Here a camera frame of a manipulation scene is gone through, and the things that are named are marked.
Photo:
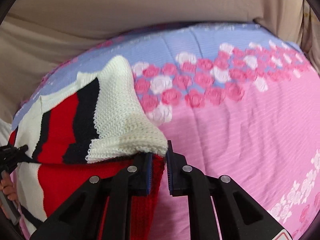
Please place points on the pink floral bed sheet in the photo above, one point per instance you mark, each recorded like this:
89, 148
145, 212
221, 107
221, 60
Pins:
232, 98

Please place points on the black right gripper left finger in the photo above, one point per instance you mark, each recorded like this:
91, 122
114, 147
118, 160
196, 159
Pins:
100, 208

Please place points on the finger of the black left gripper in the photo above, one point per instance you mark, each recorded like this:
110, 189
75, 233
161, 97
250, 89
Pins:
11, 156

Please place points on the person's left hand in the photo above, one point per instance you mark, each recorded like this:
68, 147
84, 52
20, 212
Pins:
8, 187

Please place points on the beige fabric headboard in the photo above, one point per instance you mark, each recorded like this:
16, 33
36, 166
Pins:
38, 35

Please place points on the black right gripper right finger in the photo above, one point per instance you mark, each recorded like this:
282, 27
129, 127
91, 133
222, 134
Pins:
219, 208

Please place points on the white red black knit sweater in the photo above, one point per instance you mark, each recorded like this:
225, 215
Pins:
91, 127

